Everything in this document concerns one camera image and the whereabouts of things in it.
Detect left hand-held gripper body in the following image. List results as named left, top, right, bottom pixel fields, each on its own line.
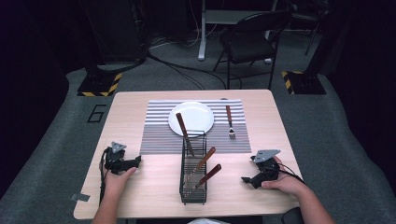
left=104, top=141, right=129, bottom=175

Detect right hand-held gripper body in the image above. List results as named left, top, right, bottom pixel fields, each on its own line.
left=250, top=148, right=281, bottom=189

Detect person's left hand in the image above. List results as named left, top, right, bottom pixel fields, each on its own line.
left=104, top=166, right=138, bottom=201

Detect person's right hand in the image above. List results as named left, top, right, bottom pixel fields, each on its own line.
left=261, top=156, right=308, bottom=198

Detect grey striped placemat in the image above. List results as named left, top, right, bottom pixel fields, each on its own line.
left=139, top=98, right=252, bottom=156

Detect grey tape strip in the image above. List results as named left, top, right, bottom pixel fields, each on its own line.
left=69, top=192, right=92, bottom=203

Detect dark seat edge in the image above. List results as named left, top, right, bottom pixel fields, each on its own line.
left=280, top=206, right=305, bottom=224

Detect person's white clothing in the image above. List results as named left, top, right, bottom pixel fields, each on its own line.
left=186, top=217, right=222, bottom=224

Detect white round plate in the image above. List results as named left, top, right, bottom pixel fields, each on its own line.
left=167, top=101, right=216, bottom=138

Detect black yellow-striped stand base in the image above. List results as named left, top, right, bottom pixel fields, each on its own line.
left=77, top=72, right=123, bottom=98
left=281, top=70, right=328, bottom=96

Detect black folding chair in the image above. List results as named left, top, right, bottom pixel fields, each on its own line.
left=212, top=9, right=294, bottom=91

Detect dark equipment cabinet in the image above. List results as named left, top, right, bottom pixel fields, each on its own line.
left=78, top=0, right=149, bottom=67

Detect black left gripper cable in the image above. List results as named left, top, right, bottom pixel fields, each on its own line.
left=98, top=147, right=112, bottom=207

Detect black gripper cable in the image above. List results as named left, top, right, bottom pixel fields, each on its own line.
left=98, top=147, right=112, bottom=207
left=276, top=162, right=306, bottom=185

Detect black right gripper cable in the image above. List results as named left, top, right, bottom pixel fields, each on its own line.
left=276, top=162, right=306, bottom=185

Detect wooden-handled cutlery piece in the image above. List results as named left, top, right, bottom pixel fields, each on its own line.
left=186, top=146, right=217, bottom=185
left=194, top=163, right=223, bottom=190

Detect wooden-handled fork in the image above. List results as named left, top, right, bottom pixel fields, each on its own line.
left=220, top=97, right=237, bottom=140

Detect wooden-handled knife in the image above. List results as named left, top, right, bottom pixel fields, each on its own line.
left=175, top=112, right=196, bottom=158

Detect black wire cutlery basket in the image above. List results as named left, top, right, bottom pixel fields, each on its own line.
left=178, top=130, right=208, bottom=206

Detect black floor cables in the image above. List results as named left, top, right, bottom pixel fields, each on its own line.
left=145, top=27, right=244, bottom=91

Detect white metal desk frame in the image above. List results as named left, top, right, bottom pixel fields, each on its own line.
left=197, top=0, right=278, bottom=62

